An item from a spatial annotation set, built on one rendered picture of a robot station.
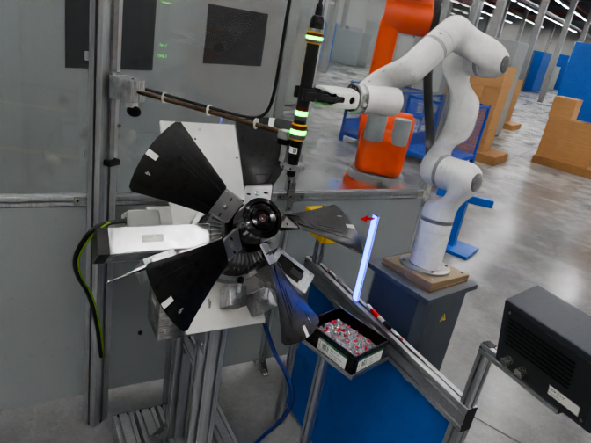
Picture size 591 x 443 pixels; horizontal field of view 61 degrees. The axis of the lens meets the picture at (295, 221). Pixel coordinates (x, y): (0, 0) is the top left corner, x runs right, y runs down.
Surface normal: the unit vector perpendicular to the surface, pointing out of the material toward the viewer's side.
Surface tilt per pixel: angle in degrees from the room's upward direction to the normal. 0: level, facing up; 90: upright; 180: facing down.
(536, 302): 15
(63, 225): 90
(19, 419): 0
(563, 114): 90
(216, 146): 50
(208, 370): 90
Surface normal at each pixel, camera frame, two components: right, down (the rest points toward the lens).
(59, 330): 0.47, 0.40
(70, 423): 0.17, -0.91
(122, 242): 0.47, -0.28
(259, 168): -0.30, -0.37
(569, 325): -0.07, -0.87
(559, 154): -0.57, 0.22
